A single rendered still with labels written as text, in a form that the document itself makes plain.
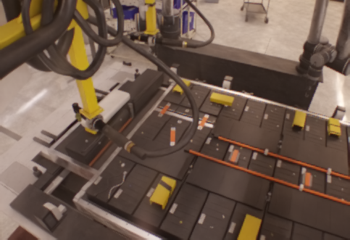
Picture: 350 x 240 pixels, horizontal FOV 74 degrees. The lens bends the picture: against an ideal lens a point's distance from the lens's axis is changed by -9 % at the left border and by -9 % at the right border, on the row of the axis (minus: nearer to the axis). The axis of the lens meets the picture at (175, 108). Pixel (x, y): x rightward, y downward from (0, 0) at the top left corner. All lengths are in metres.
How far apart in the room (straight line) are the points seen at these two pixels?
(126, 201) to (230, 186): 0.53
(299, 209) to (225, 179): 0.39
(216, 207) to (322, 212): 0.53
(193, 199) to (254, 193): 0.31
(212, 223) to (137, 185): 0.42
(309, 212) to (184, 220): 0.61
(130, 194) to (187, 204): 0.29
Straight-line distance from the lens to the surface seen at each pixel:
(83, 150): 1.43
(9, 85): 0.61
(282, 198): 1.40
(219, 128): 1.63
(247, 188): 1.37
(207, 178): 1.37
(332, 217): 1.45
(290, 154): 1.60
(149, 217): 1.26
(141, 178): 1.38
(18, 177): 1.85
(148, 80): 1.87
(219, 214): 1.28
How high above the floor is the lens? 2.12
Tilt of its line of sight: 39 degrees down
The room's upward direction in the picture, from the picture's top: straight up
